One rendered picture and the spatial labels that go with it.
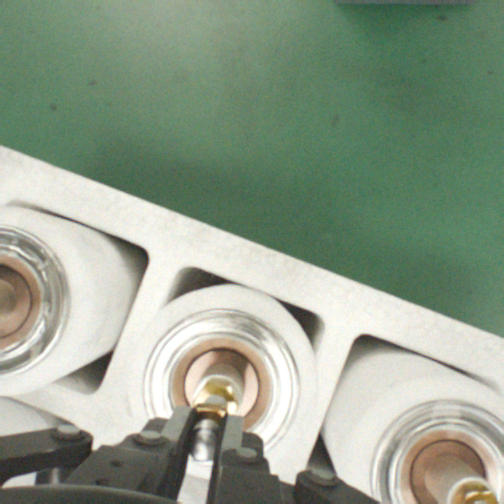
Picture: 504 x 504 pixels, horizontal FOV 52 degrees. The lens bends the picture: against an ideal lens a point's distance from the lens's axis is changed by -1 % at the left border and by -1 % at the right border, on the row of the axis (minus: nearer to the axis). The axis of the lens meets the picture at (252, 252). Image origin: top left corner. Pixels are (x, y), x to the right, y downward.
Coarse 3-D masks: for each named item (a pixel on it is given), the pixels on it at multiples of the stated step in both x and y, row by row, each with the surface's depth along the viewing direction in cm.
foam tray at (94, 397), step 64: (0, 192) 33; (64, 192) 33; (192, 256) 33; (256, 256) 33; (128, 320) 33; (320, 320) 35; (384, 320) 32; (448, 320) 32; (64, 384) 33; (320, 384) 32; (320, 448) 41
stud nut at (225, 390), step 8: (208, 384) 21; (216, 384) 22; (224, 384) 22; (200, 392) 21; (208, 392) 21; (216, 392) 21; (224, 392) 21; (232, 392) 21; (200, 400) 21; (232, 400) 21; (232, 408) 21
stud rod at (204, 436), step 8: (208, 400) 20; (216, 400) 20; (224, 400) 21; (200, 424) 17; (208, 424) 17; (216, 424) 17; (200, 432) 16; (208, 432) 16; (216, 432) 17; (192, 440) 16; (200, 440) 16; (208, 440) 16; (216, 440) 16; (192, 448) 16; (200, 448) 16; (208, 448) 16; (192, 456) 16; (200, 456) 16; (208, 456) 16
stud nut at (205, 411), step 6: (198, 408) 18; (204, 408) 18; (210, 408) 18; (216, 408) 18; (222, 408) 18; (198, 414) 17; (204, 414) 17; (210, 414) 17; (216, 414) 17; (222, 414) 17; (198, 420) 17; (216, 420) 17
